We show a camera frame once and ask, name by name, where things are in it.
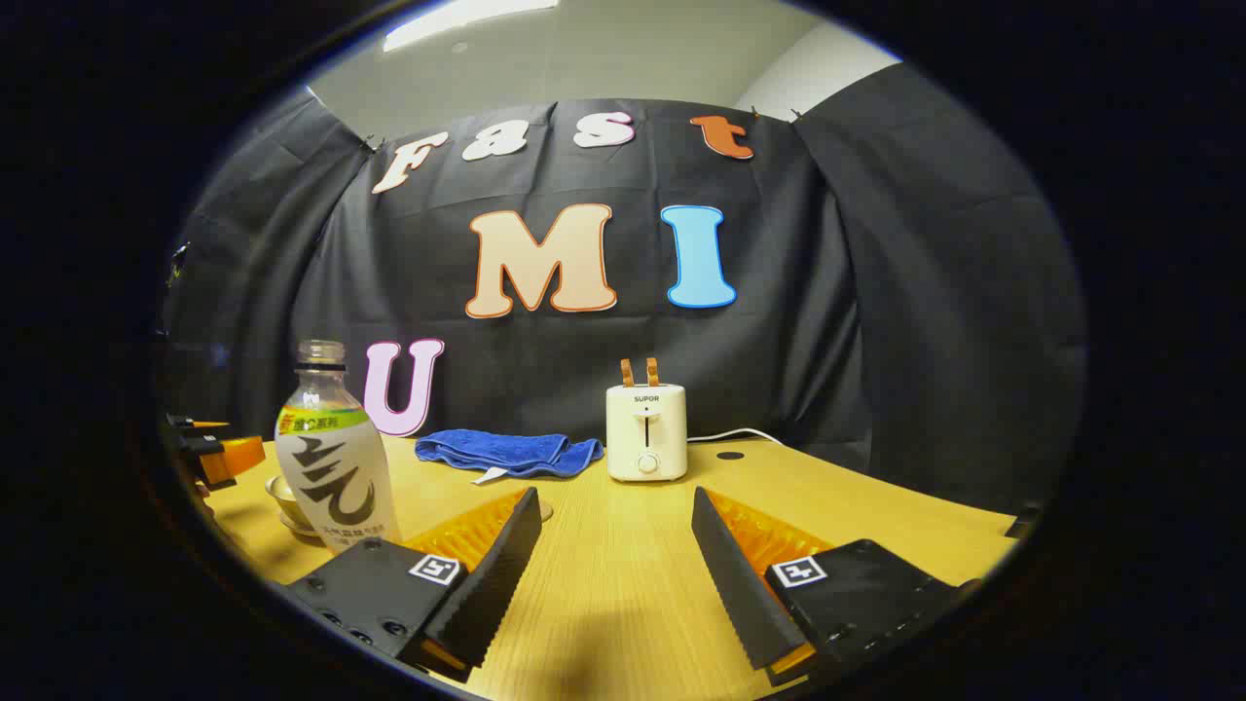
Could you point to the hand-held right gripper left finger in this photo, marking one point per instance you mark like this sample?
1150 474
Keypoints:
496 574

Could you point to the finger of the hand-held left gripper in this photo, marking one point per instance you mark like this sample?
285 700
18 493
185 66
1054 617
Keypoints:
238 456
200 425

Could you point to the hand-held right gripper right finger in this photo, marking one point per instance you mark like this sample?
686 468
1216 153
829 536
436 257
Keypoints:
735 584

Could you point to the white teacup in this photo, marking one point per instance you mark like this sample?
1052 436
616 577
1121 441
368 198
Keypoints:
280 492

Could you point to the clear water bottle white label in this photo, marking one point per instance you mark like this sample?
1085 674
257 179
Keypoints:
331 467

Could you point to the white saucer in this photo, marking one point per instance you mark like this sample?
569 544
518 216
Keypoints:
297 523

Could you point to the blue towel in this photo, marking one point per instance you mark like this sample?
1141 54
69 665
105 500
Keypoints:
506 450

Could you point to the white toaster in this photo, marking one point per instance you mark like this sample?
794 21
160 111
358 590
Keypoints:
646 428

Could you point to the black backdrop cloth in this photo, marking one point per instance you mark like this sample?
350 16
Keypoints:
876 292

